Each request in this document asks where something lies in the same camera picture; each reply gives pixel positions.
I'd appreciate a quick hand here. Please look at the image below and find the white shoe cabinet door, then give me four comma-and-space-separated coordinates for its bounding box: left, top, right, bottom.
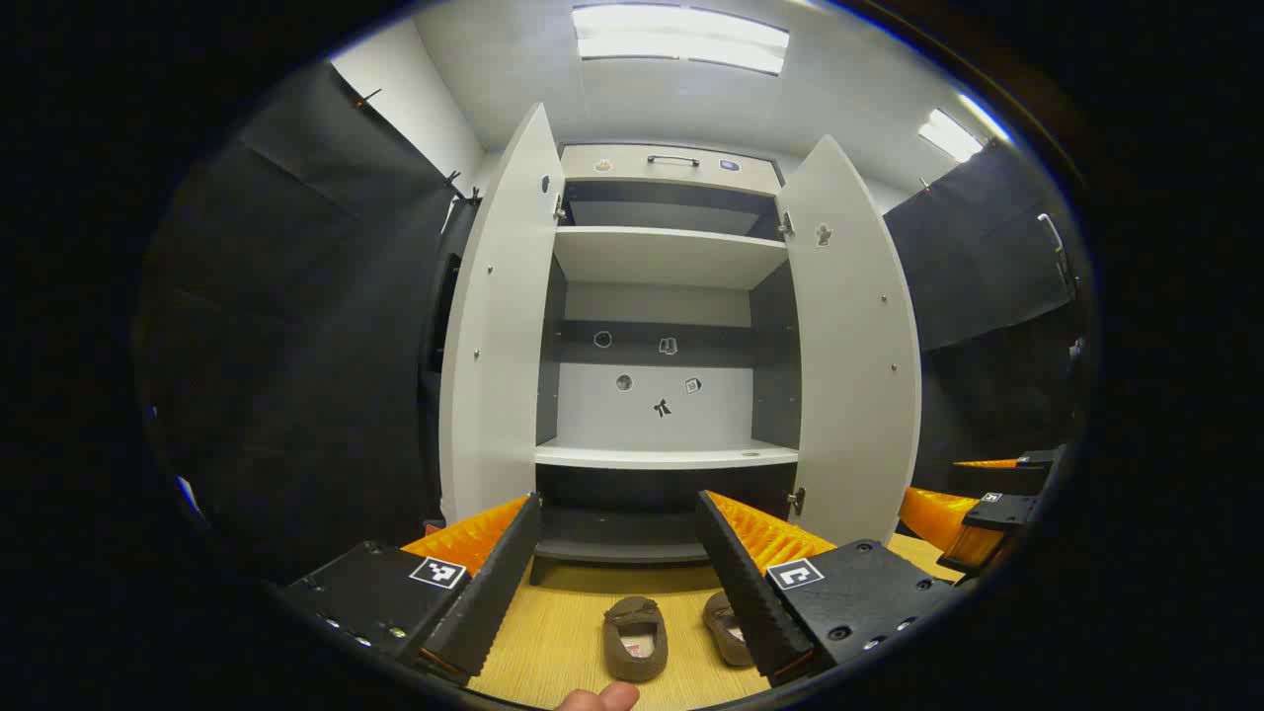
425, 102, 567, 529
775, 133, 924, 549

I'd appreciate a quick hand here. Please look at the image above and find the white grey shoe cabinet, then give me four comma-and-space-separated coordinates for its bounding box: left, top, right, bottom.
530, 143, 803, 586

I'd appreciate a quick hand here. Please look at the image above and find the grey metal bar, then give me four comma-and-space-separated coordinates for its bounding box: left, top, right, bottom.
1037, 212, 1077, 297

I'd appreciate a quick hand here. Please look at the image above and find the small ceiling light panel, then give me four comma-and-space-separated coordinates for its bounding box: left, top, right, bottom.
918, 107, 987, 164

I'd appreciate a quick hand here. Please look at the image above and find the large ceiling light panel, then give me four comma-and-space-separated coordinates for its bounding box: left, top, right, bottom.
571, 3, 791, 77

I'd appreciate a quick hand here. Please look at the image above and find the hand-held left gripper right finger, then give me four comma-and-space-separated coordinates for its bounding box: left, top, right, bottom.
694, 489, 964, 689

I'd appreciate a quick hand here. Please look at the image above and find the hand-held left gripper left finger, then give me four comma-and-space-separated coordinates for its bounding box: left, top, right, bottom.
281, 492, 544, 687

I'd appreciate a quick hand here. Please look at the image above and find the brown fuzzy shoe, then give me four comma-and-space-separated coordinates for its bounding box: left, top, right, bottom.
702, 591, 756, 668
602, 595, 670, 682

